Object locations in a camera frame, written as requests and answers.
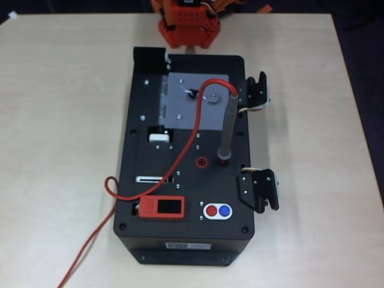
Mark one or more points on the silver metal knob with screw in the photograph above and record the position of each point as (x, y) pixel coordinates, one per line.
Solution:
(214, 97)

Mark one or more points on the grey hinged door panel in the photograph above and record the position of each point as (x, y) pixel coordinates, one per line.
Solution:
(180, 102)

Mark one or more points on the grey test probe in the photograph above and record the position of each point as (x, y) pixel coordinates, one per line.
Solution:
(228, 126)

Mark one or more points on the red printed robot arm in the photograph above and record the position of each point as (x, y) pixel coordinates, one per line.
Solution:
(180, 39)

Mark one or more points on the black corner block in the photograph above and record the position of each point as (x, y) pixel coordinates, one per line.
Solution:
(148, 58)

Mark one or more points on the white angle sensor unit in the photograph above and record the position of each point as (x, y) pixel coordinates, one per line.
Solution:
(159, 138)

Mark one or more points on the red banana socket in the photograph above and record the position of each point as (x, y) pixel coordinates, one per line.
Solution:
(201, 163)

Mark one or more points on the white slider with black knob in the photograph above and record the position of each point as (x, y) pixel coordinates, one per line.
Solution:
(144, 179)

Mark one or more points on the black task board box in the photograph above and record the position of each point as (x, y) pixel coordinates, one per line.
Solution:
(210, 192)

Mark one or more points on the small white connector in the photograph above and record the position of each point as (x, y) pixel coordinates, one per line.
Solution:
(12, 15)

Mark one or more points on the red push button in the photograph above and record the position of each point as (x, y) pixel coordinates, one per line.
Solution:
(212, 210)

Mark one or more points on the red display module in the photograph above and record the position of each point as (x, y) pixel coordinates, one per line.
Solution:
(148, 207)

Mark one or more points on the blue push button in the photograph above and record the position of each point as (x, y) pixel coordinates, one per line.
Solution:
(225, 210)

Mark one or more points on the white label sticker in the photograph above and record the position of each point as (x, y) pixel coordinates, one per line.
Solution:
(188, 246)

